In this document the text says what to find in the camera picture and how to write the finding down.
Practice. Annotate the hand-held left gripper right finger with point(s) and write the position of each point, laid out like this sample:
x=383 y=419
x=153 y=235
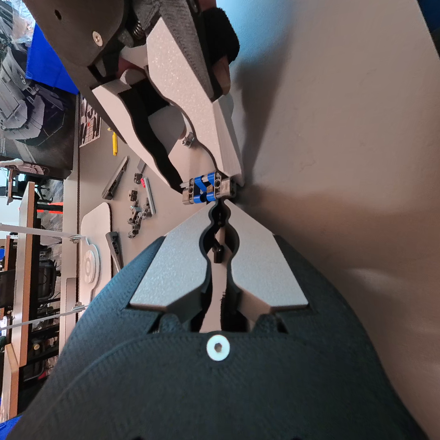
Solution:
x=271 y=271

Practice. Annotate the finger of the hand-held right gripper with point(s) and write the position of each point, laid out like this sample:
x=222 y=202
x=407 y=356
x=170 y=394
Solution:
x=113 y=106
x=178 y=75

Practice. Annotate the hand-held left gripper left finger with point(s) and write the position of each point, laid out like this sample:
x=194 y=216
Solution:
x=172 y=271

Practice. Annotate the black lego pin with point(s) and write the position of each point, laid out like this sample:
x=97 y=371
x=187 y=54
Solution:
x=217 y=252

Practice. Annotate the blue and grey lego assembly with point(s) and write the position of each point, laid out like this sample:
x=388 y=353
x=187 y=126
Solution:
x=197 y=197

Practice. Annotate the lego sticker sheet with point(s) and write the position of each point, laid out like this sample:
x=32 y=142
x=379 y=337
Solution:
x=90 y=127

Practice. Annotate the yellow lego axle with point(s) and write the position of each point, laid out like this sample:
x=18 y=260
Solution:
x=114 y=143

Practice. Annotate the pointed dark grey lego panel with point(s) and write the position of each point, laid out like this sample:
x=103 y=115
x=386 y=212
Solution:
x=115 y=249

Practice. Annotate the light grey lego connector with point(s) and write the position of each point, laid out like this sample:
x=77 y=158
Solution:
x=188 y=140

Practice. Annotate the grey flat lego panel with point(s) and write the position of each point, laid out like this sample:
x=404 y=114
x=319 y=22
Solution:
x=141 y=166

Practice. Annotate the long dark grey lego panel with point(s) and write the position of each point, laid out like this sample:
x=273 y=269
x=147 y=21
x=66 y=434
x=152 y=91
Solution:
x=115 y=178

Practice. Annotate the long light grey lego bar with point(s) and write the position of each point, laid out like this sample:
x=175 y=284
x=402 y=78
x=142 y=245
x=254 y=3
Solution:
x=150 y=196

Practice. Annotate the dark printed lego box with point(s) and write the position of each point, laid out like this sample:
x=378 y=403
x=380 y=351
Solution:
x=34 y=113

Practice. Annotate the person's right hand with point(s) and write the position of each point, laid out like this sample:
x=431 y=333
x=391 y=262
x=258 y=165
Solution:
x=221 y=77

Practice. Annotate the blue storage bin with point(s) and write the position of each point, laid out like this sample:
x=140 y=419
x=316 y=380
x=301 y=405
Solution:
x=44 y=62

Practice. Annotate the pile of dark grey connectors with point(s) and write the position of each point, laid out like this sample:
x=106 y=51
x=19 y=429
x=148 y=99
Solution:
x=138 y=220

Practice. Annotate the round white disc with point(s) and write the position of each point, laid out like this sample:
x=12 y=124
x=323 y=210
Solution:
x=90 y=266

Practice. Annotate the dark storage shelf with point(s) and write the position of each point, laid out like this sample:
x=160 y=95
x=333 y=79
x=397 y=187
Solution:
x=48 y=247

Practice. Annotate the wooden panel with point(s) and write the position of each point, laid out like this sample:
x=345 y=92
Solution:
x=25 y=275

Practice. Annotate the blue cloth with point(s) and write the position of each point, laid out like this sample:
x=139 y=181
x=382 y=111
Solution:
x=8 y=429

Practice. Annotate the blue padded object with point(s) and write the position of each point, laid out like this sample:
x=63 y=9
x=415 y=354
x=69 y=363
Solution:
x=431 y=20

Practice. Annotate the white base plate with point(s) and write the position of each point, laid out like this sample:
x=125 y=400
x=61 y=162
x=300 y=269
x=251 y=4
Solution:
x=98 y=223

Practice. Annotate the grey metal post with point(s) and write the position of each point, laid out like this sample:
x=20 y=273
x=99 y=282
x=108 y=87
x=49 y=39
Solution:
x=68 y=316

